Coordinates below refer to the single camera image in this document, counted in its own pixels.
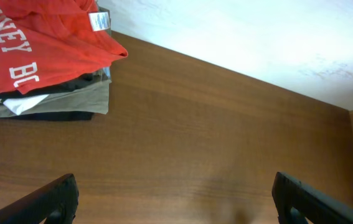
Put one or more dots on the black folded shirt white letters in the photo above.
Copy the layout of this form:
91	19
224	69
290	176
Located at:
80	82

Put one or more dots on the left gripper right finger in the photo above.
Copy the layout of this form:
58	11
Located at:
297	202

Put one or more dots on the olive folded garment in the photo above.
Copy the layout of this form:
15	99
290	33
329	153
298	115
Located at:
93	98

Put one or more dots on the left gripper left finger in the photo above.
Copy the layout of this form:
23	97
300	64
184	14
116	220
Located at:
55	203

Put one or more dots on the red orange t-shirt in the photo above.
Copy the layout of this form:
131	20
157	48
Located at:
45	43

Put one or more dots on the white folded garment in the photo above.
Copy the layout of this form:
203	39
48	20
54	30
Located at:
20	105

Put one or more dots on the black folded garment bottom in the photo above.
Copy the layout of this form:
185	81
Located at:
56	116

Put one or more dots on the light blue folded garment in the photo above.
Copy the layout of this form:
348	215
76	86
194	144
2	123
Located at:
106	71

